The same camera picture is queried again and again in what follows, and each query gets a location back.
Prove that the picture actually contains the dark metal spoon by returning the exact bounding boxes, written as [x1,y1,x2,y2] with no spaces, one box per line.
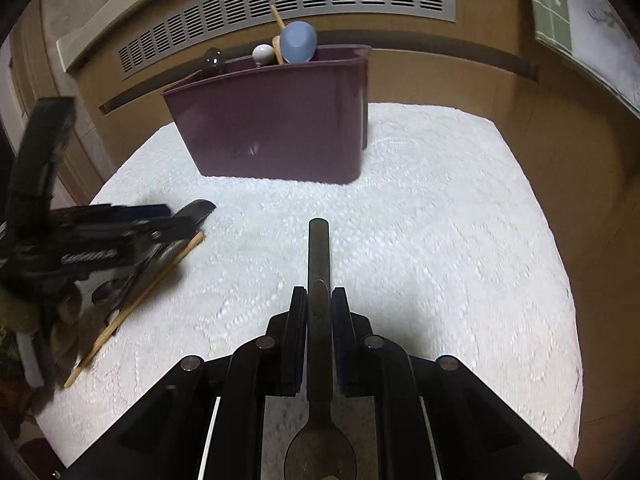
[284,218,357,479]

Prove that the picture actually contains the grey ventilation grille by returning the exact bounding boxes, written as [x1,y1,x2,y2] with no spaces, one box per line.
[114,0,457,79]

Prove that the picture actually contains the black ladle spoon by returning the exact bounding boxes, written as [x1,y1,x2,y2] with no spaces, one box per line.
[202,48,226,77]

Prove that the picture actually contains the white paper towel mat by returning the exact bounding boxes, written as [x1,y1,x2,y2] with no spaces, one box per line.
[36,103,584,464]

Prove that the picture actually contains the wooden spoon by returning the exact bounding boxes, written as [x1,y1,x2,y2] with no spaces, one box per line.
[270,3,285,65]

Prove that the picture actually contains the black handled metal utensil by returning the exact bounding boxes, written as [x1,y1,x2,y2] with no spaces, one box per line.
[91,200,216,311]

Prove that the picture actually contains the blue spoon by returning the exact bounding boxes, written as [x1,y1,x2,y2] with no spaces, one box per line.
[280,21,318,64]

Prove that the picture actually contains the green white dish towel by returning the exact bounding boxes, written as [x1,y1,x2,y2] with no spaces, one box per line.
[530,0,639,114]

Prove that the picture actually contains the wooden chopstick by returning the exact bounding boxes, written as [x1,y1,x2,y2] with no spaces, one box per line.
[64,231,205,389]

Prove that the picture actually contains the white plastic spoon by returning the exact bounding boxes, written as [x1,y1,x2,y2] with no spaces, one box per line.
[252,44,276,67]

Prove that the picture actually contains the purple plastic utensil bin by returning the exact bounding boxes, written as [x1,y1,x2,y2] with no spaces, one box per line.
[162,44,371,184]

